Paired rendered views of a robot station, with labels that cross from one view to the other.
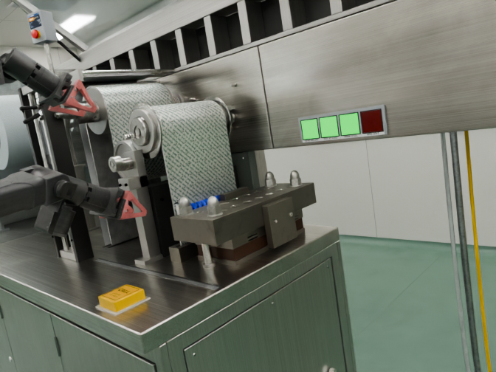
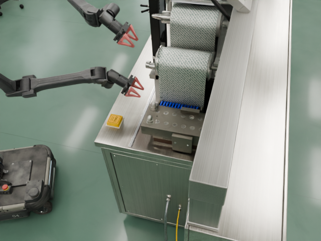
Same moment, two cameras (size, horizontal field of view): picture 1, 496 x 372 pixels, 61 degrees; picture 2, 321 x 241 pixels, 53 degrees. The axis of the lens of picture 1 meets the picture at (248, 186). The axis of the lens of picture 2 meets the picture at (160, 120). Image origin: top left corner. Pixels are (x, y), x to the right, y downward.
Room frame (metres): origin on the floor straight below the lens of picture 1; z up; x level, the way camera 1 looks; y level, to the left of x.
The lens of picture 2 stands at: (0.53, -0.92, 2.24)
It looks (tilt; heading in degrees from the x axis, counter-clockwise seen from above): 48 degrees down; 64
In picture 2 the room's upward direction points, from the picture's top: 4 degrees counter-clockwise
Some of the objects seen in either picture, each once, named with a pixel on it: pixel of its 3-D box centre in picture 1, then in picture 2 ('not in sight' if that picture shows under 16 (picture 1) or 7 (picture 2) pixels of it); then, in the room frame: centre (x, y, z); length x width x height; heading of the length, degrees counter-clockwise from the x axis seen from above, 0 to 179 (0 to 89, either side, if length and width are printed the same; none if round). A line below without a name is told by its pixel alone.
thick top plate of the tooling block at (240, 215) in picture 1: (249, 209); (183, 125); (1.11, 0.01, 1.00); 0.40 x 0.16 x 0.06; 136
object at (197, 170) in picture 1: (202, 173); (181, 92); (1.16, 0.12, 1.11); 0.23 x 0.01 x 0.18; 136
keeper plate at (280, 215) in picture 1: (280, 221); (182, 143); (1.05, -0.07, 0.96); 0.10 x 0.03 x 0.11; 136
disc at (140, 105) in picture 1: (145, 131); (160, 59); (1.12, 0.25, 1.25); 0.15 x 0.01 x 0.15; 46
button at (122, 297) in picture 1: (122, 297); (114, 120); (0.84, 0.30, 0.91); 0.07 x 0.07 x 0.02; 46
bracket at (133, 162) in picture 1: (137, 207); (156, 83); (1.11, 0.30, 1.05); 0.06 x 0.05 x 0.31; 136
